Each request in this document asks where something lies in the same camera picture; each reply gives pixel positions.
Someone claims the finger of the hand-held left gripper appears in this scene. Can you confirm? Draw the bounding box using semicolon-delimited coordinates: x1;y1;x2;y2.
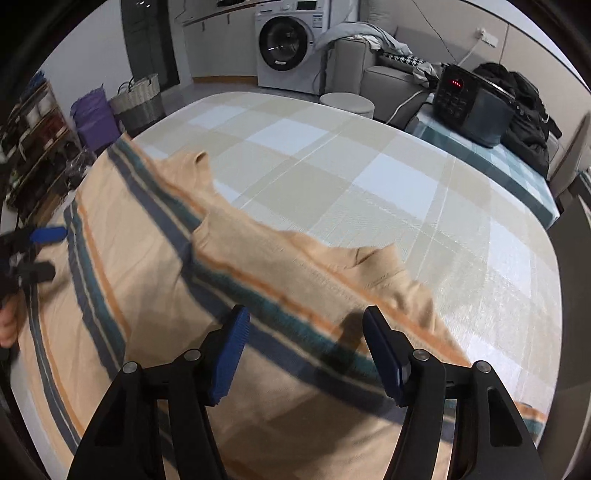
18;226;66;246
8;262;56;283

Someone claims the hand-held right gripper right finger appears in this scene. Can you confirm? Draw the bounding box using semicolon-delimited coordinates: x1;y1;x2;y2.
362;307;541;480

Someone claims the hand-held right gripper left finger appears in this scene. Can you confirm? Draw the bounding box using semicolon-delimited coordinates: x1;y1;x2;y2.
67;305;252;480

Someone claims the striped beige t-shirt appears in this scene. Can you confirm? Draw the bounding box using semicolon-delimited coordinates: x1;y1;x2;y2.
18;136;548;480

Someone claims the person's left hand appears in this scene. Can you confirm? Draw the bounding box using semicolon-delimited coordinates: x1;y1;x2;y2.
0;295;21;350

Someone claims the shoe rack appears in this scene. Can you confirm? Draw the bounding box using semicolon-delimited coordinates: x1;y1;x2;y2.
0;78;86;222

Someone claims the purple bag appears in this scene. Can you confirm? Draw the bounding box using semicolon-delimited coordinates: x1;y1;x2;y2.
71;89;122;153

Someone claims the woven laundry basket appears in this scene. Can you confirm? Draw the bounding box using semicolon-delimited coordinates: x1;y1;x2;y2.
110;73;166;134

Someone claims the checked beige tablecloth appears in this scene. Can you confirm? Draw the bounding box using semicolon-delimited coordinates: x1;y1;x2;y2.
9;91;561;480

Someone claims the dark glass door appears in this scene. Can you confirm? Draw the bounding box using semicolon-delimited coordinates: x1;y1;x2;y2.
122;0;178;90

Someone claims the kitchen counter cabinet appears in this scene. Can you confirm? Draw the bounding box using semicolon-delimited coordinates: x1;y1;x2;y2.
182;0;259;84

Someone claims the round white stool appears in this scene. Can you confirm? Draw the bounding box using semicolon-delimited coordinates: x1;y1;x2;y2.
320;92;375;121

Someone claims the black rice cooker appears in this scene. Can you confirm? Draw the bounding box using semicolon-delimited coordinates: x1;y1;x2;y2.
431;64;515;148

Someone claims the black jacket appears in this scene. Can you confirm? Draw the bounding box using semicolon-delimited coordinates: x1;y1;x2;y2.
471;62;561;174

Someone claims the grey sofa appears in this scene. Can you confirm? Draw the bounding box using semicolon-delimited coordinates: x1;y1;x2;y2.
323;9;444;125

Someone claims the grey white garment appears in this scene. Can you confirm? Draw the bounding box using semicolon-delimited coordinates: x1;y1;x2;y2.
411;60;444;84

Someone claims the houndstooth pillow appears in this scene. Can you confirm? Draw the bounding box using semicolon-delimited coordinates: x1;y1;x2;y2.
376;50;426;68

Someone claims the white washing machine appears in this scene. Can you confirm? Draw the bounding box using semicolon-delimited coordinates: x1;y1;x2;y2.
255;0;333;95

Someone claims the light grey cloth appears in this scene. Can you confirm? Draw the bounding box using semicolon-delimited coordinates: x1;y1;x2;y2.
314;21;411;54

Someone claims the thin blue cable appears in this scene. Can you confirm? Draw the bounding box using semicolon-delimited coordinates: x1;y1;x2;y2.
411;0;462;65

